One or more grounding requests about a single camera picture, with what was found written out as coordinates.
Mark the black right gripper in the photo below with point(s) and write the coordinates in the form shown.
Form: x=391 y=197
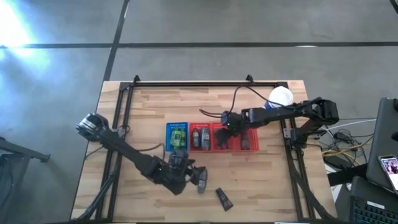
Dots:
x=232 y=122

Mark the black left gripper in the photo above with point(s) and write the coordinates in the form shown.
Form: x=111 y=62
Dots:
x=183 y=174

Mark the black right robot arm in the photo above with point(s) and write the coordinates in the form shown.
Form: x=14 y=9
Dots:
x=280 y=113

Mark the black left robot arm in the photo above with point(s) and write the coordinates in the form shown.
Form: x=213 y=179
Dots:
x=124 y=149

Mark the blue plastic basket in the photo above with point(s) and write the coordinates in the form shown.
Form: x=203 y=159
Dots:
x=177 y=125

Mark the Lysol wipes canister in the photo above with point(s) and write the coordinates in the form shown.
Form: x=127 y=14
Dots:
x=281 y=96

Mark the black floor box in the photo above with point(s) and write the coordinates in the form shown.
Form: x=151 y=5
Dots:
x=345 y=174

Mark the grey laptop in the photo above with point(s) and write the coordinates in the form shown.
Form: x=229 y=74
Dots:
x=382 y=140

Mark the black keyboard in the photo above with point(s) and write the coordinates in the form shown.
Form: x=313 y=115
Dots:
x=373 y=208

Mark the smartphone with lit screen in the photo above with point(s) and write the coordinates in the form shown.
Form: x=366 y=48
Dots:
x=390 y=168

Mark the black side stand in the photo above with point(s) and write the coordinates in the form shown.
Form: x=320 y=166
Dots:
x=15 y=149

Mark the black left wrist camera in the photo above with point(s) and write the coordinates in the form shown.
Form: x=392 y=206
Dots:
x=179 y=157

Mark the black aluminium table frame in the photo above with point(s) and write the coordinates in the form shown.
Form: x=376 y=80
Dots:
x=202 y=84

